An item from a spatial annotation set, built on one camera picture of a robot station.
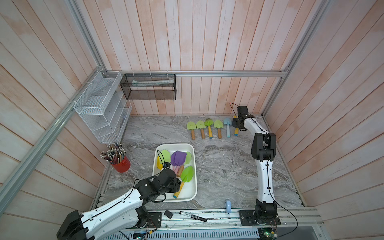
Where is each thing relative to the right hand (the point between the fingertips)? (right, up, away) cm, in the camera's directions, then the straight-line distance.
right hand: (236, 122), depth 114 cm
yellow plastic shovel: (-2, -6, -6) cm, 9 cm away
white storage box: (-37, -41, -32) cm, 64 cm away
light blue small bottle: (-16, -46, -38) cm, 61 cm away
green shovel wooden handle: (-34, -9, -7) cm, 36 cm away
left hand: (-44, -36, -34) cm, 66 cm away
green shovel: (-13, -1, +1) cm, 13 cm away
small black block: (-47, -50, -38) cm, 78 cm away
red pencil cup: (-76, -19, -36) cm, 86 cm away
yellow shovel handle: (-38, -33, -26) cm, 57 cm away
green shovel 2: (-52, -23, -18) cm, 60 cm away
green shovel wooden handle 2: (-27, -8, -7) cm, 29 cm away
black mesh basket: (-65, +25, -10) cm, 70 cm away
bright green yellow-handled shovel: (-21, 0, -1) cm, 21 cm away
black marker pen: (-34, -50, -39) cm, 72 cm away
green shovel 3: (-37, -24, -21) cm, 49 cm away
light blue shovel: (-6, +1, +1) cm, 6 cm away
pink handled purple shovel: (-44, -24, -21) cm, 54 cm away
